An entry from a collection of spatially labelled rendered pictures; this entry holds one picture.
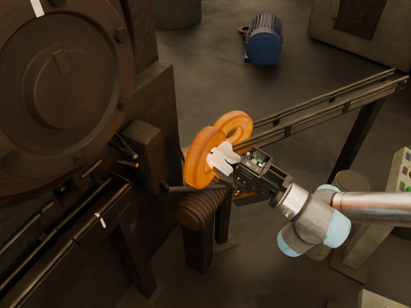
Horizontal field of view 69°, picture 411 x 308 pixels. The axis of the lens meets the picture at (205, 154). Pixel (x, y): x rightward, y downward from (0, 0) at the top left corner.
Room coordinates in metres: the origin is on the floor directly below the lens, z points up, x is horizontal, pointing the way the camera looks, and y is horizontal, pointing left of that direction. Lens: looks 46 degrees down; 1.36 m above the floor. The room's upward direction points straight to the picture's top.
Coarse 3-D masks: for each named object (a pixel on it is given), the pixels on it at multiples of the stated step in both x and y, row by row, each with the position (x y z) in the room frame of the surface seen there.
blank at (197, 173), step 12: (204, 132) 0.51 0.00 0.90; (216, 132) 0.52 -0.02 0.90; (192, 144) 0.48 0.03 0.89; (204, 144) 0.48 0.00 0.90; (216, 144) 0.52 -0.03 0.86; (192, 156) 0.46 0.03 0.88; (204, 156) 0.47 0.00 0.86; (192, 168) 0.44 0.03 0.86; (204, 168) 0.50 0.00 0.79; (192, 180) 0.43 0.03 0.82; (204, 180) 0.46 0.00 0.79
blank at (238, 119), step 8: (232, 112) 0.73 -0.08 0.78; (240, 112) 0.74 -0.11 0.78; (224, 120) 0.70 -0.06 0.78; (232, 120) 0.71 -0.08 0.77; (240, 120) 0.72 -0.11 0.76; (248, 120) 0.74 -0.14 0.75; (224, 128) 0.69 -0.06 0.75; (232, 128) 0.71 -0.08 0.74; (240, 128) 0.73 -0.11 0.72; (248, 128) 0.74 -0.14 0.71; (232, 136) 0.74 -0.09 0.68; (240, 136) 0.73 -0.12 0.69; (248, 136) 0.74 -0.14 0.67
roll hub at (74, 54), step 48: (0, 0) 0.33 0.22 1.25; (96, 0) 0.44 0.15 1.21; (0, 48) 0.31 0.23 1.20; (48, 48) 0.37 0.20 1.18; (96, 48) 0.43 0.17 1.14; (0, 96) 0.30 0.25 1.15; (48, 96) 0.33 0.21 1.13; (96, 96) 0.39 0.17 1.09; (0, 144) 0.27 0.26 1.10; (48, 144) 0.32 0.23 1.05; (96, 144) 0.38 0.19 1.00
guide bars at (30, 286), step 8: (128, 184) 0.51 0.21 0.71; (120, 192) 0.48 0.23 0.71; (112, 200) 0.45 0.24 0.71; (104, 208) 0.43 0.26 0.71; (96, 216) 0.41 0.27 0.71; (88, 224) 0.38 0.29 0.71; (80, 232) 0.36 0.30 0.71; (72, 240) 0.34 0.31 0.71; (64, 248) 0.32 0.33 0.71; (56, 256) 0.30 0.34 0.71; (48, 264) 0.29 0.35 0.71; (40, 272) 0.27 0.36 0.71; (32, 280) 0.25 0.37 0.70; (24, 288) 0.24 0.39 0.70; (32, 288) 0.24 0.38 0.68; (24, 296) 0.22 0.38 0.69; (16, 304) 0.21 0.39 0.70
